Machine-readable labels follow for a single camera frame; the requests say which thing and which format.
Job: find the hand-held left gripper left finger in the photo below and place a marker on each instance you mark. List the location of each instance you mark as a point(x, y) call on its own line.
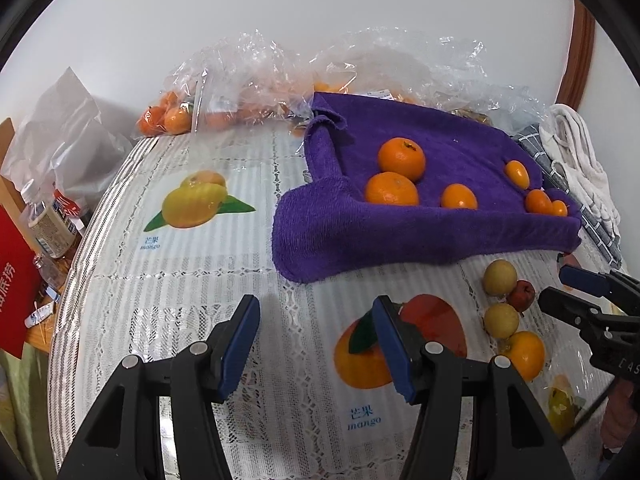
point(240, 345)

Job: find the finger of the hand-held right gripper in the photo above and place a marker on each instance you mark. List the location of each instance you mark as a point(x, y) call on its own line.
point(585, 280)
point(570, 307)

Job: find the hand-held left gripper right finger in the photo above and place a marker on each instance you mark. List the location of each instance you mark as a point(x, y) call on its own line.
point(395, 350)

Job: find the small red fruit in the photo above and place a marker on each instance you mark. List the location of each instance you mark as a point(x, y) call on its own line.
point(521, 296)

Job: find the purple towel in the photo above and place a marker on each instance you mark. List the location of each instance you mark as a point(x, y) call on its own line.
point(350, 240)

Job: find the small oval orange mandarin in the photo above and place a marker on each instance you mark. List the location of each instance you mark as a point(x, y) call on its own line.
point(516, 174)

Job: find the medium orange mandarin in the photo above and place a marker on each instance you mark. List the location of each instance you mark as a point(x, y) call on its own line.
point(458, 197)

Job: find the large orange mandarin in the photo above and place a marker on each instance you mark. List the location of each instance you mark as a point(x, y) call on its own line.
point(391, 190)
point(401, 160)
point(525, 355)

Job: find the person's right hand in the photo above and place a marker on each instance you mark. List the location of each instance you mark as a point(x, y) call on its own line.
point(616, 415)

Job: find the grey checked cloth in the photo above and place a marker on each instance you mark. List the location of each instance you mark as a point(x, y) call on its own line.
point(602, 240)

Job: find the pale yellow round fruit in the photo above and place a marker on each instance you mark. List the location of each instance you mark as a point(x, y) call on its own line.
point(499, 276)
point(500, 320)

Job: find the fruit print tablecloth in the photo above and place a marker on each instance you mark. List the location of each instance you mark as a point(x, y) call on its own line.
point(200, 285)

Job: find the white striped towel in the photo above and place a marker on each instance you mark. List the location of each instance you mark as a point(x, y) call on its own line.
point(575, 145)

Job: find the wooden nightstand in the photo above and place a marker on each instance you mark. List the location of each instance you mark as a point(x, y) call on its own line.
point(42, 334)

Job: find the golden snack packets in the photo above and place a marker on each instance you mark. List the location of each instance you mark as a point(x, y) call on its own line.
point(470, 116)

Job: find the small white tube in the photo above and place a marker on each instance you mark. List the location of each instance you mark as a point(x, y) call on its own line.
point(39, 315)

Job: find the small clear bottle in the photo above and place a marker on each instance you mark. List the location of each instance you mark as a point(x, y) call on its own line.
point(46, 269)

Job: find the green bed sheet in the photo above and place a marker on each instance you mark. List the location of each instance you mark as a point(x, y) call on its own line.
point(25, 410)

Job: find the tea bottle with white label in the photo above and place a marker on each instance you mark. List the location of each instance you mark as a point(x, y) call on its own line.
point(47, 220)

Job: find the red paper bag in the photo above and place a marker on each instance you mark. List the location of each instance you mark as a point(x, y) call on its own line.
point(12, 300)

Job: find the bagged oranges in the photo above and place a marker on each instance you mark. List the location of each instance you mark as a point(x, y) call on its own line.
point(167, 117)

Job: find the large clear plastic bag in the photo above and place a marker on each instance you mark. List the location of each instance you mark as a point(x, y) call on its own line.
point(410, 60)

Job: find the white plastic bag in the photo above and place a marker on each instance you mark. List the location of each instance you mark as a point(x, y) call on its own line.
point(60, 125)

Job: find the brown wooden door frame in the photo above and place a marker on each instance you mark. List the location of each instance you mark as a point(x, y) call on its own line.
point(577, 50)

